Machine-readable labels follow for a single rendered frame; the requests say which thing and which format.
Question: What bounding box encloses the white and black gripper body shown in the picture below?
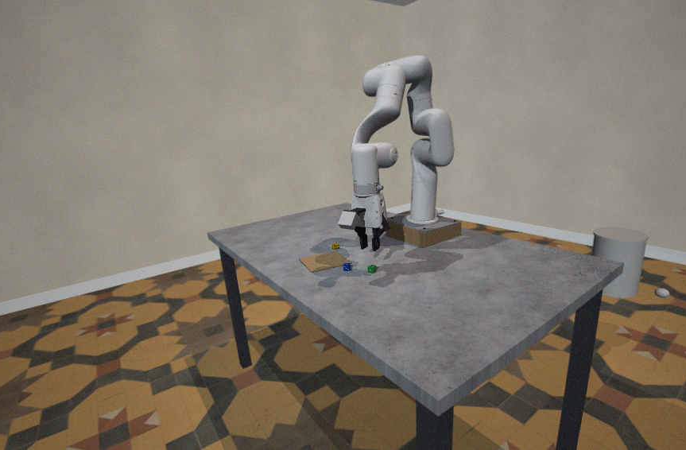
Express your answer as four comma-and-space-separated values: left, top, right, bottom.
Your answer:
351, 192, 387, 228

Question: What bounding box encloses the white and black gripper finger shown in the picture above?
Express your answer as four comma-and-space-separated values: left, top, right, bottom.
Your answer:
372, 215, 390, 251
355, 227, 368, 250

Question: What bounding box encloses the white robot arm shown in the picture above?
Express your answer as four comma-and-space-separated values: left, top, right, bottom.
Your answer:
351, 55, 454, 224

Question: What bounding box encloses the tan square mat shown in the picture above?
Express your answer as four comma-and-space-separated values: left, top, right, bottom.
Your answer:
299, 251, 351, 273

